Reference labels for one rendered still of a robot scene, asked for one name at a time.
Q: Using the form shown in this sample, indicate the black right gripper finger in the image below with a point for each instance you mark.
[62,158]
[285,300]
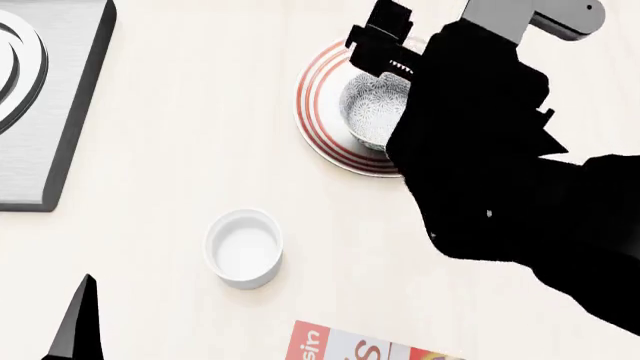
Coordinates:
[390,17]
[375,56]

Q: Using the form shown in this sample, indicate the black white patterned bowl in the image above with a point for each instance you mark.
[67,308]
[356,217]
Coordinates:
[372,108]

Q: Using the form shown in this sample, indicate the white plate with red rings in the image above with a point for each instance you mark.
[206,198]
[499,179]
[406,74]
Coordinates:
[320,112]

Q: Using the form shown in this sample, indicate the red cookies box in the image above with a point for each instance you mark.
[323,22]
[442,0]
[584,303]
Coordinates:
[345,345]

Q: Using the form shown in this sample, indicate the white ramekin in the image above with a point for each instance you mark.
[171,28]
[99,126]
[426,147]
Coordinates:
[243,249]

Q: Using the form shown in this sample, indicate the grey flat stove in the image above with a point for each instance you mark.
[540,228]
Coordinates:
[65,112]

